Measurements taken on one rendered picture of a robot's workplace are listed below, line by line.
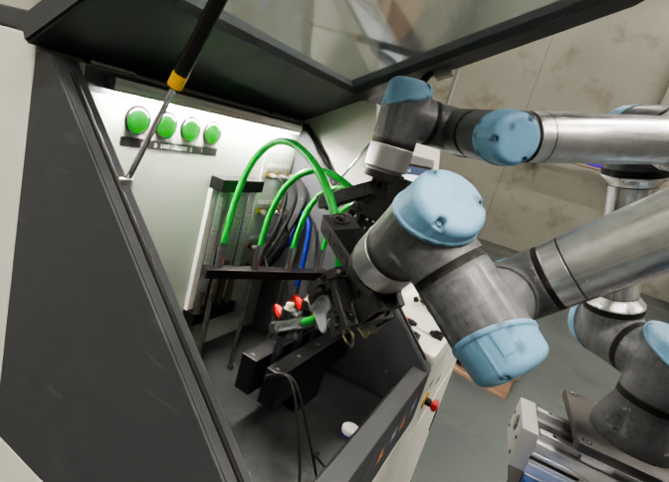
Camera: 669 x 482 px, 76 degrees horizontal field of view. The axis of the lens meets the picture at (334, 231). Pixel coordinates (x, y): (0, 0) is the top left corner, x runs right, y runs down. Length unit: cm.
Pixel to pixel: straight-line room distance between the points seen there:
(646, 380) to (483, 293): 66
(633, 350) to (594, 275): 55
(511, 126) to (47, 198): 66
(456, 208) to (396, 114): 35
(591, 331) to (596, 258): 61
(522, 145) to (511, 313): 29
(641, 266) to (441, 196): 21
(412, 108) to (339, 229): 25
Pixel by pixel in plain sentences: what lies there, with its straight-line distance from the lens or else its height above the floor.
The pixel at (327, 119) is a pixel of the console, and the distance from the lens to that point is 122.
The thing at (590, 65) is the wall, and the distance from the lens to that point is 1059.
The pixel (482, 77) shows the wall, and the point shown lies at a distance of 1050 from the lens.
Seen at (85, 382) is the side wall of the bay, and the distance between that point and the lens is 75.
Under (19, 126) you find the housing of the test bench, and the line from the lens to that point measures 82.
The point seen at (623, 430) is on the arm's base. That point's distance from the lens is 104.
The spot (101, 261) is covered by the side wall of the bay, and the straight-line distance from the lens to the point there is 66.
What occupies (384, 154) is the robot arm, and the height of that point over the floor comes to 144.
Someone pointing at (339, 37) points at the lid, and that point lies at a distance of 86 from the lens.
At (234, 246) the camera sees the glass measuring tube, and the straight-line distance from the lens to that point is 111.
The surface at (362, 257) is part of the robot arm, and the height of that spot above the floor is 134.
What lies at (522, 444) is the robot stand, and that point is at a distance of 104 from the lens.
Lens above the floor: 146
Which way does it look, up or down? 13 degrees down
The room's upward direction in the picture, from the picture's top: 16 degrees clockwise
